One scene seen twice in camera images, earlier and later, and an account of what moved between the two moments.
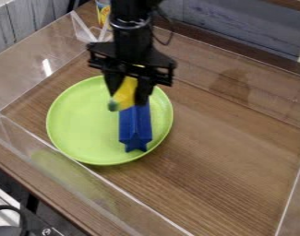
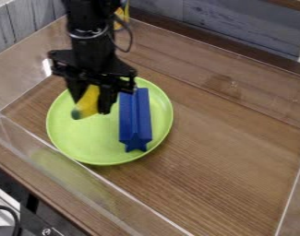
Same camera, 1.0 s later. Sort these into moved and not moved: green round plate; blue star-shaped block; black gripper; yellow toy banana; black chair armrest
Moved: black gripper; yellow toy banana; black chair armrest
Not moved: green round plate; blue star-shaped block
